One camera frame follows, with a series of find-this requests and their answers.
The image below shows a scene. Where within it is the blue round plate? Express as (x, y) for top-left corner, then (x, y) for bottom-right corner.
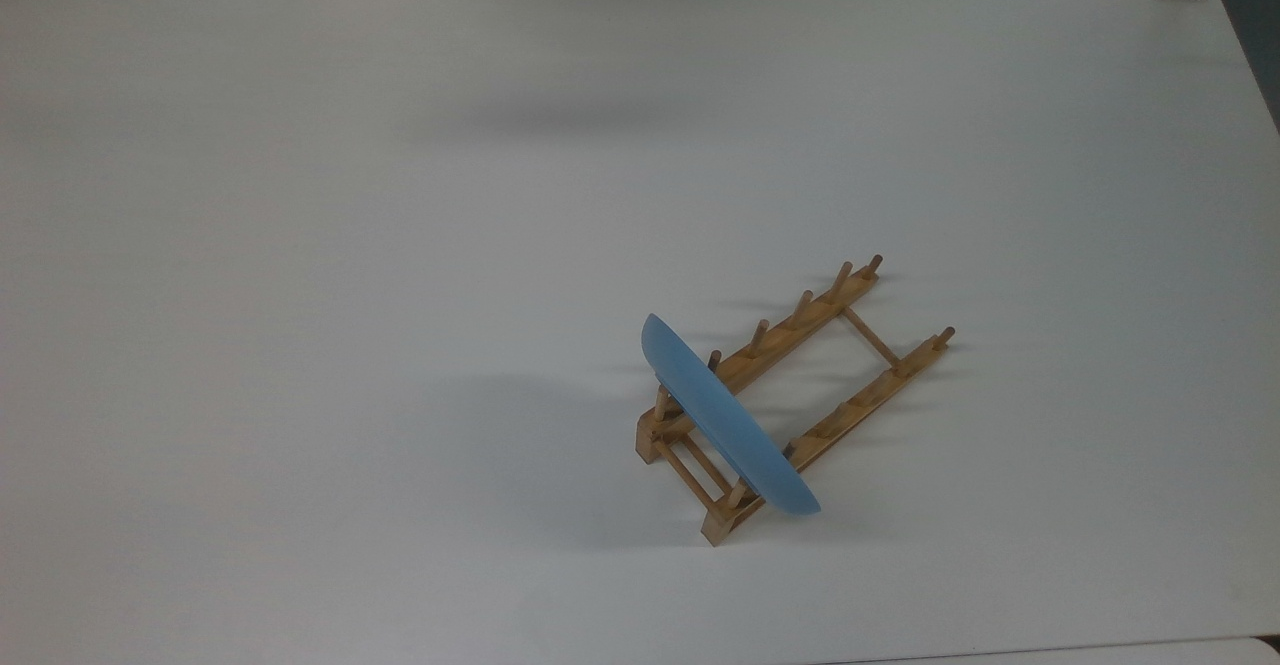
(640, 313), (823, 518)

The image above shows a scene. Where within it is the wooden plate rack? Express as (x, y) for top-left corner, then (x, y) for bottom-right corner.
(634, 253), (957, 548)

